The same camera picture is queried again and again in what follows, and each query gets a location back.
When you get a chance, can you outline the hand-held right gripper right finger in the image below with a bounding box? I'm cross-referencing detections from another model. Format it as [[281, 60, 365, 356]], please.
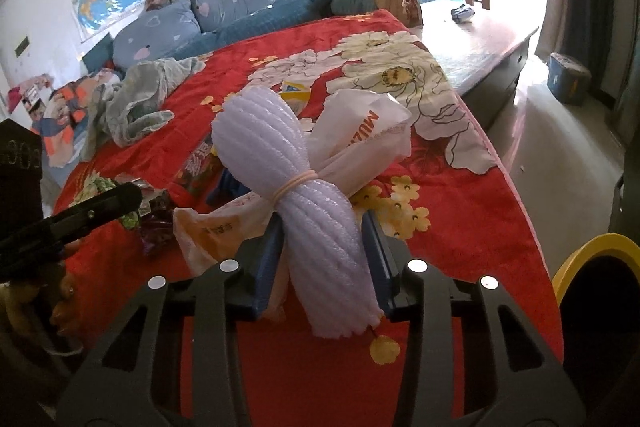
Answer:
[[361, 211, 589, 427]]

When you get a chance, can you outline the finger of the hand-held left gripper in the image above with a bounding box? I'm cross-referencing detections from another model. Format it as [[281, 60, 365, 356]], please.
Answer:
[[25, 182, 144, 254]]

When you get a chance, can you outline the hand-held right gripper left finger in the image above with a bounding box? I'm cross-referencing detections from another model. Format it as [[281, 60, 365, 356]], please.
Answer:
[[52, 213, 289, 427]]

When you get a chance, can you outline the green foil wrapper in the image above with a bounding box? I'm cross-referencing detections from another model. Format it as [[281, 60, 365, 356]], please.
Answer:
[[87, 174, 173, 233]]

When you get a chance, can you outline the white foam net roll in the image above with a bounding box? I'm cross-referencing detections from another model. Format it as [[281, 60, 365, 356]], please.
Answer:
[[211, 87, 384, 341]]

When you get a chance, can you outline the pale rubber band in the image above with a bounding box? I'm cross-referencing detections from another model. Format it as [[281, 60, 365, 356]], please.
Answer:
[[272, 171, 319, 208]]

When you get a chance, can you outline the blue rubber glove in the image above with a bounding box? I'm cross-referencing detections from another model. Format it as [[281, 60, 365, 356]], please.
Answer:
[[206, 168, 262, 208]]

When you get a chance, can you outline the white plastic bag orange print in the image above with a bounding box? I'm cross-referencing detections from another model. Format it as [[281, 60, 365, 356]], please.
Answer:
[[172, 88, 414, 324]]

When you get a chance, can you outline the yellow-rimmed bin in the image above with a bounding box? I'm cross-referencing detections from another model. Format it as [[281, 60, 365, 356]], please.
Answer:
[[550, 233, 640, 427]]

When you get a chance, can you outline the person's left hand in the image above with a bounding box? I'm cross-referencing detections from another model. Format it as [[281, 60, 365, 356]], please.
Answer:
[[0, 252, 86, 358]]

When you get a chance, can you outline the dark purple foil wrapper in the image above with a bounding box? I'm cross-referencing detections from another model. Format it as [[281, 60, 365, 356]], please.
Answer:
[[137, 207, 177, 259]]

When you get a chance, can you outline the colourful clothes pile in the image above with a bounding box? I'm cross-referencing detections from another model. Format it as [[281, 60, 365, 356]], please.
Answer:
[[30, 74, 124, 168]]

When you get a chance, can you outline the red floral blanket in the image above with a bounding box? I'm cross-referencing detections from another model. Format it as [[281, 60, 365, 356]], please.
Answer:
[[52, 9, 564, 427]]

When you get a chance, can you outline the brown snack wrapper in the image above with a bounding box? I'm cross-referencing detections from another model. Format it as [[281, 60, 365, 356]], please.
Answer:
[[175, 141, 224, 198]]

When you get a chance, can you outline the grey-green garment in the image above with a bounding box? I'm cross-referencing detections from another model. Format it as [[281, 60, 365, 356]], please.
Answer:
[[80, 57, 207, 164]]

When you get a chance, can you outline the teal cushion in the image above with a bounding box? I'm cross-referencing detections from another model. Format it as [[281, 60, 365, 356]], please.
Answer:
[[82, 32, 116, 73]]

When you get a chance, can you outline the yellow paper packet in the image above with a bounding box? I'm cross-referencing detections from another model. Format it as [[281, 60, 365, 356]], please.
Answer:
[[279, 79, 312, 114]]

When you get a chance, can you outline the wooden low cabinet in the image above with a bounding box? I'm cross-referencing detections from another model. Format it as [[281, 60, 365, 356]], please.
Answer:
[[410, 2, 539, 134]]

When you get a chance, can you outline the blue quilted sofa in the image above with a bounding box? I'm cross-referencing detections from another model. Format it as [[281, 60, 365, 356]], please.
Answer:
[[82, 0, 467, 74]]

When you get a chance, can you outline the blue storage box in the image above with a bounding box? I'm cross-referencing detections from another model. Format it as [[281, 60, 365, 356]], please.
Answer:
[[546, 52, 594, 108]]

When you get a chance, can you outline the grey curtain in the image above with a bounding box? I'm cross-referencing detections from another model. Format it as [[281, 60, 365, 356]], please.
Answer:
[[537, 0, 640, 132]]

